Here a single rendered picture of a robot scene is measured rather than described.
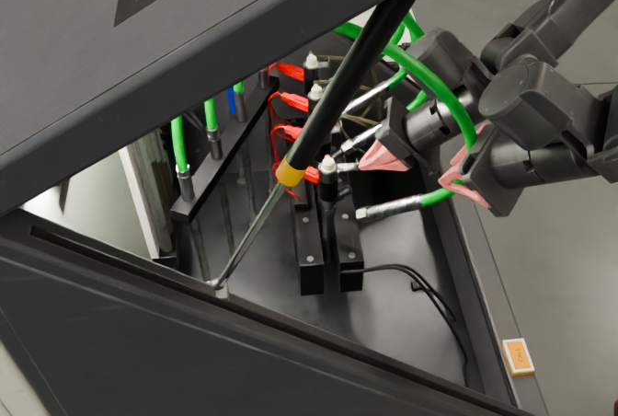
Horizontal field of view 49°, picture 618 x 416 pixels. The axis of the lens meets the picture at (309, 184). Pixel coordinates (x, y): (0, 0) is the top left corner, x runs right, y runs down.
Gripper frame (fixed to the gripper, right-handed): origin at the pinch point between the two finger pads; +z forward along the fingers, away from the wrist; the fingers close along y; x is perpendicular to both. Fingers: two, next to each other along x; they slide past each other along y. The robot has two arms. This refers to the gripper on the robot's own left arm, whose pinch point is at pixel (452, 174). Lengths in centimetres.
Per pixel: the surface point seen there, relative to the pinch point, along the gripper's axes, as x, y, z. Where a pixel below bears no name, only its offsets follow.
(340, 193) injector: -1.3, 0.9, 22.9
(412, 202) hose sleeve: 0.4, 3.5, 5.4
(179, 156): -22.1, 12.5, 25.0
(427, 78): -12.6, -0.4, -7.9
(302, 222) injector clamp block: 0.9, 3.4, 35.1
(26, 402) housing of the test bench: -20, 46, 10
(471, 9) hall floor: 57, -192, 176
